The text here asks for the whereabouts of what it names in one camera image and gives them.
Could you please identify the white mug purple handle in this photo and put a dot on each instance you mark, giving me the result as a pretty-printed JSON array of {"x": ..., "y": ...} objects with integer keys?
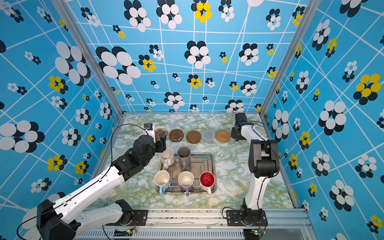
[{"x": 186, "y": 181}]

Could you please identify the round brown coaster front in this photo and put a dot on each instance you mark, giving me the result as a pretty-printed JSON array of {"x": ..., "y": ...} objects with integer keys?
[{"x": 176, "y": 135}]

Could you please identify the aluminium front frame rail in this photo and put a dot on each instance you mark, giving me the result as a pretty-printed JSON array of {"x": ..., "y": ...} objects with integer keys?
[{"x": 207, "y": 224}]

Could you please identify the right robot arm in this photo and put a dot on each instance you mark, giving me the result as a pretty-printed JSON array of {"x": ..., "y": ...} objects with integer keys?
[{"x": 263, "y": 165}]

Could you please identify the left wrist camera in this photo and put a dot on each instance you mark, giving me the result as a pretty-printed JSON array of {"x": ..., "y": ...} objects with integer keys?
[{"x": 149, "y": 128}]

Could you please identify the woven rattan coaster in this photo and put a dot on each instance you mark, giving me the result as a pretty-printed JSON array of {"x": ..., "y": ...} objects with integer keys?
[{"x": 223, "y": 136}]

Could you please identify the grey silicone round coaster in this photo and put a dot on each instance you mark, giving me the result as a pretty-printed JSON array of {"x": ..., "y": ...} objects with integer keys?
[{"x": 208, "y": 135}]

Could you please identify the paw print wooden coaster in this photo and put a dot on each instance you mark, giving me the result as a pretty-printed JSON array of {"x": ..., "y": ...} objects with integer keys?
[{"x": 159, "y": 133}]

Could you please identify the white speckled mug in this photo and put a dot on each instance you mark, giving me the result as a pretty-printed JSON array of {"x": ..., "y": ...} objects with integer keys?
[{"x": 167, "y": 157}]

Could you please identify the grey metallic mug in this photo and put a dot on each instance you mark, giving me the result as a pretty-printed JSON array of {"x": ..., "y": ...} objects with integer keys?
[{"x": 184, "y": 157}]

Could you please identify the metal serving tray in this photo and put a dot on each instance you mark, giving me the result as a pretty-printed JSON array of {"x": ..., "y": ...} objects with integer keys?
[{"x": 202, "y": 162}]

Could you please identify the red interior white mug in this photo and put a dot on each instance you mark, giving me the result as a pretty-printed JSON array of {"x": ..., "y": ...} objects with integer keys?
[{"x": 207, "y": 181}]

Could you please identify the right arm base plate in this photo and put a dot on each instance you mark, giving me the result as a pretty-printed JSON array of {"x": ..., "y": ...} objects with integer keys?
[{"x": 252, "y": 218}]

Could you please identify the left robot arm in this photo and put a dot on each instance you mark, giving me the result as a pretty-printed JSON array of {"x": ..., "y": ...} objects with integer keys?
[{"x": 66, "y": 218}]

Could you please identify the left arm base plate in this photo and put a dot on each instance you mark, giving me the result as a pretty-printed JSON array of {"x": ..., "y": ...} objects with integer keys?
[{"x": 136, "y": 218}]

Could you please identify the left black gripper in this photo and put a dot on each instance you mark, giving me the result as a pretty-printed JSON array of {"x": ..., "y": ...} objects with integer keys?
[{"x": 161, "y": 144}]

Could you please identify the round brown coaster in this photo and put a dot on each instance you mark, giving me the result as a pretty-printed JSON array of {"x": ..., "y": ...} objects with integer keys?
[
  {"x": 193, "y": 137},
  {"x": 176, "y": 135}
]

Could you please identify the white mug blue handle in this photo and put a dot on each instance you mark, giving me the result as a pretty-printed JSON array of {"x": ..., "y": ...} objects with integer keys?
[{"x": 163, "y": 180}]

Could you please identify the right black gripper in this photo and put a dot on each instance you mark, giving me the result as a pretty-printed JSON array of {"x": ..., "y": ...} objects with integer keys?
[{"x": 233, "y": 133}]

